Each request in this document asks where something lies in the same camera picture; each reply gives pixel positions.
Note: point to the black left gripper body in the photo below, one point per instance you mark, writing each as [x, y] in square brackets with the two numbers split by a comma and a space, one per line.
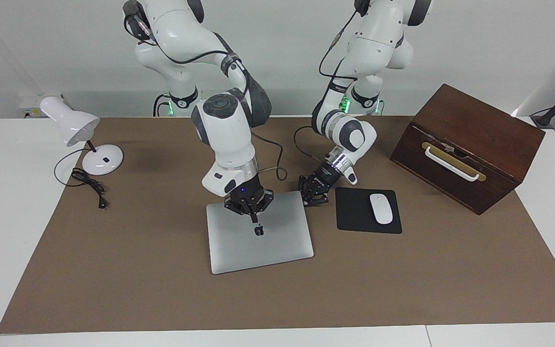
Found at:
[325, 178]

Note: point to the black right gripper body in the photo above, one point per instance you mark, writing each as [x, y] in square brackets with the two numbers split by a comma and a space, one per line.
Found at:
[248, 190]

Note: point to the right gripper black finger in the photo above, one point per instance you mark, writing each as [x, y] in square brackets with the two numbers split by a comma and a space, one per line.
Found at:
[236, 203]
[265, 198]

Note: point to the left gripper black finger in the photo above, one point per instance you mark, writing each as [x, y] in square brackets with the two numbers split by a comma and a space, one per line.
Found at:
[318, 196]
[303, 188]

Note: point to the grey laptop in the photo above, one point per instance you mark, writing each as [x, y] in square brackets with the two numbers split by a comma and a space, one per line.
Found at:
[277, 241]

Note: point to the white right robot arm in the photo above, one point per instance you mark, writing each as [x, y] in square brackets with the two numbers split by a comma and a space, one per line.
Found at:
[229, 135]

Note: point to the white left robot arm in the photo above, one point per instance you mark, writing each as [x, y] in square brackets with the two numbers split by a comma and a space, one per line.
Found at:
[378, 38]

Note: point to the black mouse pad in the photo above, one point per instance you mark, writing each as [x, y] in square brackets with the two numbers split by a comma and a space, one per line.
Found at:
[352, 212]

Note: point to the white computer mouse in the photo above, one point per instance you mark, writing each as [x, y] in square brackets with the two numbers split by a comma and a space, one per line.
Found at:
[381, 209]

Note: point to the brown table mat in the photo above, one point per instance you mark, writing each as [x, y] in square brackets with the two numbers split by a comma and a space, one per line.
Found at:
[162, 299]

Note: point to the white desk lamp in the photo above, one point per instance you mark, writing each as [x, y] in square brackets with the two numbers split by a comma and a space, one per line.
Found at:
[101, 161]

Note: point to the dark brown wooden box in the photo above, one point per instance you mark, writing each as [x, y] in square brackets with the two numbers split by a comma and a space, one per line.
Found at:
[499, 140]

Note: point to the white wall socket strip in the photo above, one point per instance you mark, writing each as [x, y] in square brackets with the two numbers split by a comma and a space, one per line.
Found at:
[29, 103]

